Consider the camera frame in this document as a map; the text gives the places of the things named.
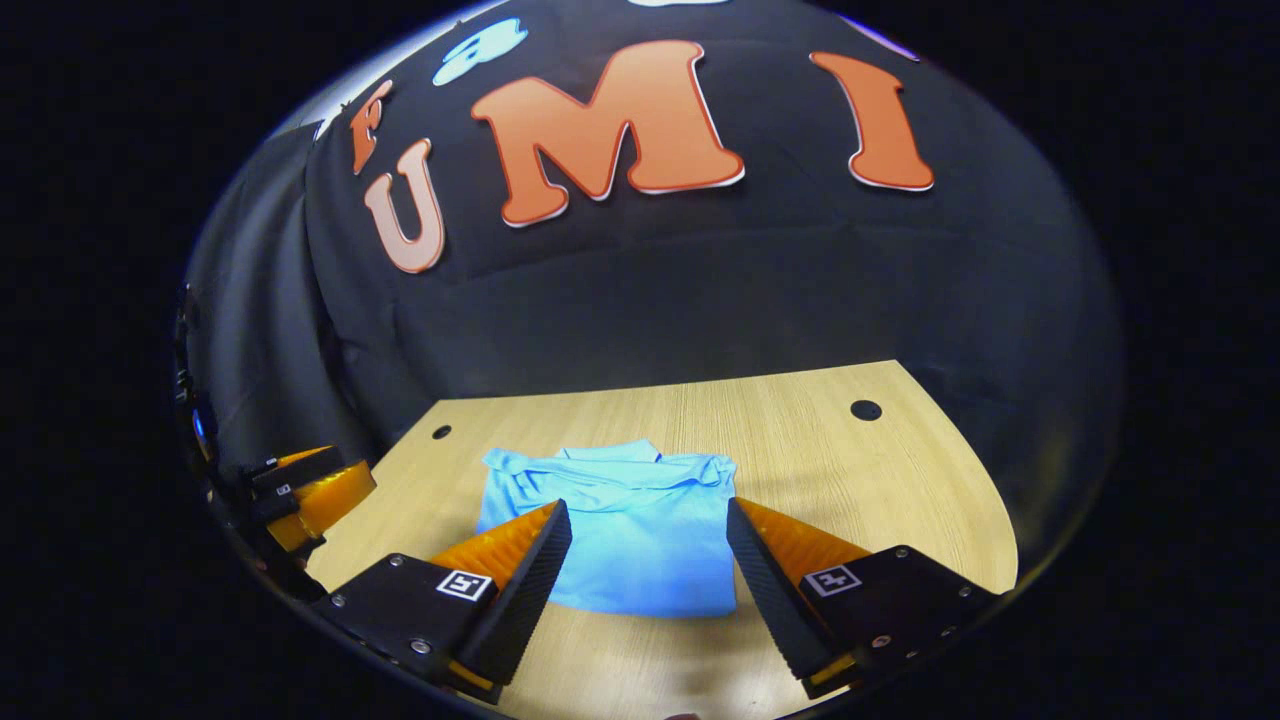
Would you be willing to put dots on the light blue polo T-shirt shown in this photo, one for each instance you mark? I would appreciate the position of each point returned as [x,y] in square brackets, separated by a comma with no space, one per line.
[640,540]

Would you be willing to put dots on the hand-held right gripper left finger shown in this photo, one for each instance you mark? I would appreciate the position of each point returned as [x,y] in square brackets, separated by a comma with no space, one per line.
[525,600]

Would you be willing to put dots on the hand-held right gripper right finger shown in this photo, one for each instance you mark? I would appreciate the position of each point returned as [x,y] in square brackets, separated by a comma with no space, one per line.
[770,600]

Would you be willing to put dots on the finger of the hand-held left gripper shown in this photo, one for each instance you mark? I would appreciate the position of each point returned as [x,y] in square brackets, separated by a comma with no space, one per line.
[295,472]
[335,495]

